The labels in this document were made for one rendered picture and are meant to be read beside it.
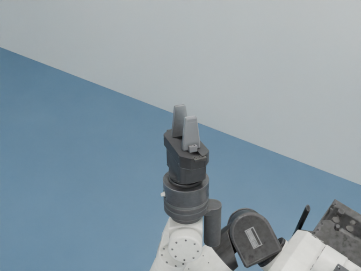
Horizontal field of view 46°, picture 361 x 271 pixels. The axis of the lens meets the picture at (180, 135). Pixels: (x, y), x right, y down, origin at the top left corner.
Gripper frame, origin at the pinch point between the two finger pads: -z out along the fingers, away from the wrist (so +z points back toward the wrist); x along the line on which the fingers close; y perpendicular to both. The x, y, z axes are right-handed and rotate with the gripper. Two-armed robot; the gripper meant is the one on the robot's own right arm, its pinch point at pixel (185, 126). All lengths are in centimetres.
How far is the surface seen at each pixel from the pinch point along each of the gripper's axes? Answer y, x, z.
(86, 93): -10, -227, 78
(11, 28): 33, -273, 38
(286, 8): -91, -108, 5
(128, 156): -24, -167, 101
